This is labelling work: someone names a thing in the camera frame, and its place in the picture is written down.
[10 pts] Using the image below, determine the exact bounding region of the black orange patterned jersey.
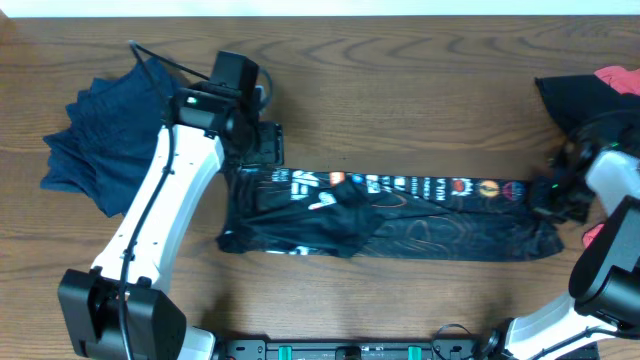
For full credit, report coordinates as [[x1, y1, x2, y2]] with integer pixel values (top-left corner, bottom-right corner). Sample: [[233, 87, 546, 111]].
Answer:
[[217, 167, 563, 262]]

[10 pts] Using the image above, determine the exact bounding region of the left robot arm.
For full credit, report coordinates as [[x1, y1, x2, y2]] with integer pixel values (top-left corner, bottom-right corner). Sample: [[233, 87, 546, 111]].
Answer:
[[57, 86, 283, 359]]

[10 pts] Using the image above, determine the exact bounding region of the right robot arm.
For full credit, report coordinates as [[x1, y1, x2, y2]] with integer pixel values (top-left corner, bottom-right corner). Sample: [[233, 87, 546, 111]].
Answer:
[[494, 150, 639, 359]]

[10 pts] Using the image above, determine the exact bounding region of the plain black shirt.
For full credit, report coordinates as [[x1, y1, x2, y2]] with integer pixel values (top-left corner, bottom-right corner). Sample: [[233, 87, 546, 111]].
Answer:
[[535, 75, 639, 153]]

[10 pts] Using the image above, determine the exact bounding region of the red cloth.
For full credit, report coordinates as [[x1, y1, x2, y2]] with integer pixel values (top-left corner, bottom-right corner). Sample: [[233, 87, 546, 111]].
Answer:
[[582, 64, 640, 249]]

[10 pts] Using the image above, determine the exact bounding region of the folded navy blue shirt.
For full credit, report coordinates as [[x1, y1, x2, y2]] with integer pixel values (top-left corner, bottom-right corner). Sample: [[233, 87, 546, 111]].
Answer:
[[40, 65, 164, 217]]

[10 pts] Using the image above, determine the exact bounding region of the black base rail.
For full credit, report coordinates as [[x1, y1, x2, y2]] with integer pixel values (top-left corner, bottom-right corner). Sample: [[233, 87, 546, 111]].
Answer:
[[211, 330, 517, 360]]

